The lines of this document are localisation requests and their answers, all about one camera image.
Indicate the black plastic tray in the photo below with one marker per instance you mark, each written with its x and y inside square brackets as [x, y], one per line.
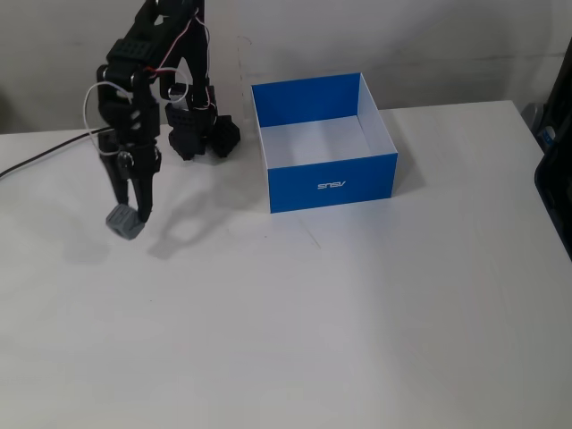
[558, 201]

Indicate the blue and white cardboard box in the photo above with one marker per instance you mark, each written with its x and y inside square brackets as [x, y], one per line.
[330, 187]

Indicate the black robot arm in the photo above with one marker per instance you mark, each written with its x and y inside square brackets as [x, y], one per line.
[192, 129]

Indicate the gray block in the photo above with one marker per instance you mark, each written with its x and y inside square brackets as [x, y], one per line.
[123, 225]

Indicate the black table clamp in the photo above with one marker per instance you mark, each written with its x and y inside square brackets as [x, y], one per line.
[225, 136]

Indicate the gray and blue object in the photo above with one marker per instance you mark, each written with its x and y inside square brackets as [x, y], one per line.
[534, 116]

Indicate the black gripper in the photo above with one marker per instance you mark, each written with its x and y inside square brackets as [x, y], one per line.
[139, 166]

